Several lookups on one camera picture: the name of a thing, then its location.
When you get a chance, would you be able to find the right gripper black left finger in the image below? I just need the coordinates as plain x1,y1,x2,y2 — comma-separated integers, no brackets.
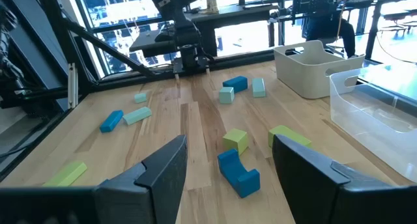
0,134,188,224

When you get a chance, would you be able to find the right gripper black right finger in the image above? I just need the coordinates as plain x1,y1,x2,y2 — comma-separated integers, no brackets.
272,134,417,224

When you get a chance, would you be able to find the green rectangular block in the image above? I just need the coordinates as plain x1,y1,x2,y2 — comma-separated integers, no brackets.
268,124,313,149

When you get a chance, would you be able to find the blue arch block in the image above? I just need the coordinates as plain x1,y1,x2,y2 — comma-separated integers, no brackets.
217,148,261,199

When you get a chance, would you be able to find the teal rectangular block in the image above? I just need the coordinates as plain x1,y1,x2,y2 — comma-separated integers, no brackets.
251,77,267,98
122,106,153,126

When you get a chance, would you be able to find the blue rectangular block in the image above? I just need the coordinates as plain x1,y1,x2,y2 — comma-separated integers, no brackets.
99,109,124,133
222,75,249,94

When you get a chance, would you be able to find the green cube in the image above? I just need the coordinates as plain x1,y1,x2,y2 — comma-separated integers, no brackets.
222,128,250,156

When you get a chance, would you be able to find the clear plastic bin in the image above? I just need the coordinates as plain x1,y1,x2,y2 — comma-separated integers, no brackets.
328,67,417,183

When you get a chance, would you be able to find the long green block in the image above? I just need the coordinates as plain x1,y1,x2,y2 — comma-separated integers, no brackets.
42,161,89,188

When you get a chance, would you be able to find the light grey plastic bin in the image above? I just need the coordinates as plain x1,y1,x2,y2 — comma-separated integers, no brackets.
273,40,366,100

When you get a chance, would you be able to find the dark grey desk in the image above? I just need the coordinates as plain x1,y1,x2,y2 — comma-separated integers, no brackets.
128,30,183,59
184,4,281,57

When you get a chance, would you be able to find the black computer mouse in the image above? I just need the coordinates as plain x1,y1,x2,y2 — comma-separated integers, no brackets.
154,31,179,43

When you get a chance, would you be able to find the person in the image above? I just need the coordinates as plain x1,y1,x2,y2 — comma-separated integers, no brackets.
301,8,358,59

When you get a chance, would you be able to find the black standing table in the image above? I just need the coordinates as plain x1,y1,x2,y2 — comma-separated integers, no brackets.
364,0,417,61

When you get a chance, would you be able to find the black perforated panel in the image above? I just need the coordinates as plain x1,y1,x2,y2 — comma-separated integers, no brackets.
291,0,340,16

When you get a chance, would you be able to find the white metal bracket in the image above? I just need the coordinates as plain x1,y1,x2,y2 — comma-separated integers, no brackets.
66,62,79,109

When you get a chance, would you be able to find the yellow cable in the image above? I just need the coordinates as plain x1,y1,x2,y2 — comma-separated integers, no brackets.
334,0,351,48

